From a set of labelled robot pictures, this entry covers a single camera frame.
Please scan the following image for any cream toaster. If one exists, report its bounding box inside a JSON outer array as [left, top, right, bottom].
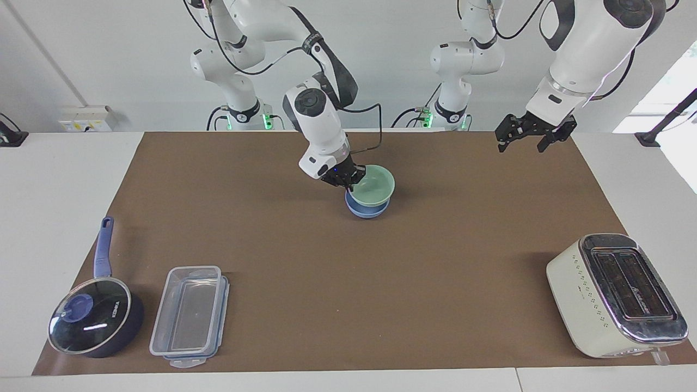
[[546, 233, 689, 366]]

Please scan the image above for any blue bowl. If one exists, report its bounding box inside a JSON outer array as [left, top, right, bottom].
[[345, 191, 391, 219]]

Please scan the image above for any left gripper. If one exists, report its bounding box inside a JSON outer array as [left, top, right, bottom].
[[494, 112, 578, 154]]

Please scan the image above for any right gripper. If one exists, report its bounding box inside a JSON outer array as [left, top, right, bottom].
[[320, 158, 367, 193]]

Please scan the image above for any clear plastic container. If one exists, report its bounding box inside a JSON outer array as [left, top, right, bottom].
[[154, 274, 230, 369], [149, 265, 223, 358]]

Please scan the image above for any black stand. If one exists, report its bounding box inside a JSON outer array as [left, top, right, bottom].
[[0, 113, 29, 148], [634, 88, 697, 148]]

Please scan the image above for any green bowl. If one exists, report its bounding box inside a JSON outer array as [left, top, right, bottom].
[[348, 165, 396, 208]]

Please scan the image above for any blue saucepan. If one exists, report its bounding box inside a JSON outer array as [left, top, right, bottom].
[[47, 217, 145, 359]]

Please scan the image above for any black cable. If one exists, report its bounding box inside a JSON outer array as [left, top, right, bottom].
[[590, 46, 638, 102], [205, 105, 230, 132], [457, 0, 547, 42], [182, 0, 312, 77], [390, 82, 443, 131], [340, 102, 383, 156]]

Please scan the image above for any glass pan lid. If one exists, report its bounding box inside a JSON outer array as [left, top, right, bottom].
[[48, 277, 133, 356]]

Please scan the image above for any white wall socket box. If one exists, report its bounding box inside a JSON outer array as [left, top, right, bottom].
[[57, 105, 116, 133]]

